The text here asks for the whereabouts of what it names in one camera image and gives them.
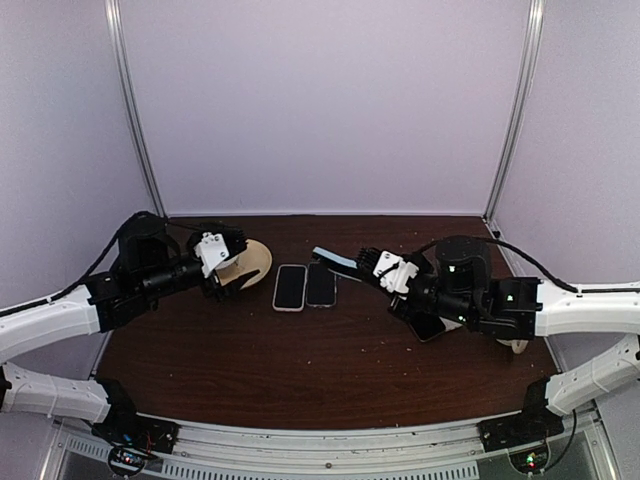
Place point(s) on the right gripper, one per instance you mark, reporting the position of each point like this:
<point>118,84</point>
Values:
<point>395,308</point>

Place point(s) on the right aluminium frame post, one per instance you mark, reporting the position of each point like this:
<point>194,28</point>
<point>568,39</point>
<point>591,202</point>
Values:
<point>526,74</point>

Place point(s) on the white phone case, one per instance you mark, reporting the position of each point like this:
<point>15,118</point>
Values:
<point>451,325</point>

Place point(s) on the round status board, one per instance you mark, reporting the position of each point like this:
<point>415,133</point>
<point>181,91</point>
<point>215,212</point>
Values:
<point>124,462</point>
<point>530,461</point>

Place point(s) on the right round status board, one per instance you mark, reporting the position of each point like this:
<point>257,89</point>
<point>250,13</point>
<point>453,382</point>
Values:
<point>530,461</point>

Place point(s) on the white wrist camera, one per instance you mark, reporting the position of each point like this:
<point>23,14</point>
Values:
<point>393,273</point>
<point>213,253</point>

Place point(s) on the beige saucer plate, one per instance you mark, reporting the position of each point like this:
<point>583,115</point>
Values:
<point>255,256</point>

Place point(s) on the front aluminium rail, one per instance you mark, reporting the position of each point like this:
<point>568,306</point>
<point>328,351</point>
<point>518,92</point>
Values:
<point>451,450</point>

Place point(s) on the aluminium frame post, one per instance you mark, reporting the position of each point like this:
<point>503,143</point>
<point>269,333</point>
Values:
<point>526,74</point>
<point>117,35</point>

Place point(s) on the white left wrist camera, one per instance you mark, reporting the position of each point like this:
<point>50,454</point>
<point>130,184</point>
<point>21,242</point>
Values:
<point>213,253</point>

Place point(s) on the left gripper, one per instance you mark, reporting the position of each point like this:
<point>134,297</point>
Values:
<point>214,288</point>

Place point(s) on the cream ribbed mug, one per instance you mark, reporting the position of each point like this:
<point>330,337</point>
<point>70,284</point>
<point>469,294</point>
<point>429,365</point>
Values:
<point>516,346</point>

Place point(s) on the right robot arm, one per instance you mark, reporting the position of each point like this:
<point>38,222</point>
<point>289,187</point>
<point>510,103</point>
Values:
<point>457,286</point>

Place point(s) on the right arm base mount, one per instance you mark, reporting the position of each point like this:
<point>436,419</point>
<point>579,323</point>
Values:
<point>516,430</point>

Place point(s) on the left round status board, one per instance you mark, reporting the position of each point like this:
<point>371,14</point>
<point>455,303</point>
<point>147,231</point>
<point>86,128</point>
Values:
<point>124,462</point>

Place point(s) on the purple phone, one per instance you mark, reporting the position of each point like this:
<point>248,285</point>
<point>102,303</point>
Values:
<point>426,327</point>

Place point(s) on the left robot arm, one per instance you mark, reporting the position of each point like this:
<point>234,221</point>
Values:
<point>150,266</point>

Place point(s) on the phone in pink case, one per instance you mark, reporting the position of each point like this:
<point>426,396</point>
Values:
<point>290,288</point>

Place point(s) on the phone in clear grey case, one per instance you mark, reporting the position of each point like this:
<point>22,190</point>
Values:
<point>321,288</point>

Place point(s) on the left aluminium frame post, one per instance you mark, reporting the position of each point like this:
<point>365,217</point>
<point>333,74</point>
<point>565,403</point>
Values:
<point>117,35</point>

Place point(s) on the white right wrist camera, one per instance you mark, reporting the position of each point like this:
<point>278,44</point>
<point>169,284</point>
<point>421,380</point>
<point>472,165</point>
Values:
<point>393,273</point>

